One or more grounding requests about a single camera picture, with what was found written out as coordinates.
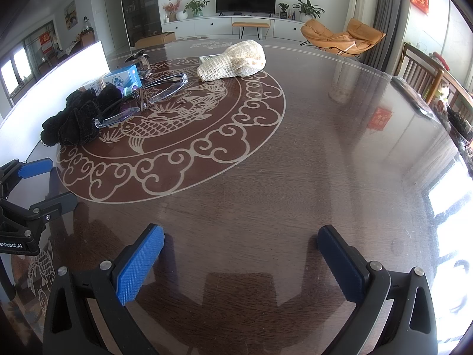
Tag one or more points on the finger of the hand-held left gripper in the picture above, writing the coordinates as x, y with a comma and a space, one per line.
55, 204
35, 168

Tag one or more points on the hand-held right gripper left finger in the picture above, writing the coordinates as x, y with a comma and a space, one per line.
140, 262

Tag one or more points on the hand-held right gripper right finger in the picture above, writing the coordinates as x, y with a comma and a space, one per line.
343, 266

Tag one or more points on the black velvet cloth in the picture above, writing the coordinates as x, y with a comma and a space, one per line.
74, 122

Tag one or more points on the white cardboard box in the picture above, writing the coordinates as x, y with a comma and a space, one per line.
55, 77

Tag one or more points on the clear frame eyeglasses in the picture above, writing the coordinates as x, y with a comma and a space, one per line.
142, 101

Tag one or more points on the blue white ointment box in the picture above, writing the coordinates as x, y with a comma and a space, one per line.
125, 77

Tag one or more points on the glittery claw hair clip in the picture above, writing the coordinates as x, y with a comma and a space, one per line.
138, 56

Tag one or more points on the white tissue pack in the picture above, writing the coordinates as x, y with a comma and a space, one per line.
207, 58

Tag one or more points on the cream knitted mitt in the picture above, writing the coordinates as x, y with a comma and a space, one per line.
236, 61

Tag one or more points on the window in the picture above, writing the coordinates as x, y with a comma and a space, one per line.
16, 68

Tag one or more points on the brown patterned desk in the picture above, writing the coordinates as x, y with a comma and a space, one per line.
295, 155

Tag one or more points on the red door poster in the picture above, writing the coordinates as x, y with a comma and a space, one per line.
45, 40

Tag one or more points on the brown cardboard box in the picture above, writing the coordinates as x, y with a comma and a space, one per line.
155, 40

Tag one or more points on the dark slim remote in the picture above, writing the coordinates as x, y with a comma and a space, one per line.
412, 96

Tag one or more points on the dark glass display cabinet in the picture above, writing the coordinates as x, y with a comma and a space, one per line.
140, 7

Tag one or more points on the red flowers in vase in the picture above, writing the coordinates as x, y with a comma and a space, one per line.
171, 7

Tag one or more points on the white round vase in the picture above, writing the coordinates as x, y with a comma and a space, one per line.
181, 15

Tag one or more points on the wooden slatted chair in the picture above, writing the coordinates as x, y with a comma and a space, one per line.
415, 66

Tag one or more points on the white television cabinet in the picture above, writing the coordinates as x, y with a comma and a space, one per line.
207, 26

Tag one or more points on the bushy green potted plant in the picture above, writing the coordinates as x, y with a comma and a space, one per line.
196, 5

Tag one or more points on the orange lounge chair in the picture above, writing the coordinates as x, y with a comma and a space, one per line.
332, 37

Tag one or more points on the grey curtain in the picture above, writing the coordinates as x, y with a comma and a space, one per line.
388, 14

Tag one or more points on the orange bench with metal legs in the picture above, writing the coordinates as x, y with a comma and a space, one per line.
251, 24

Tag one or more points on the large leafy potted plant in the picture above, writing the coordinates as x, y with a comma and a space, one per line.
306, 7

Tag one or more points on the small potted plant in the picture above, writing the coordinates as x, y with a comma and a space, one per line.
283, 9

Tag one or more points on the framed wall painting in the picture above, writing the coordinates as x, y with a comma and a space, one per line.
70, 14

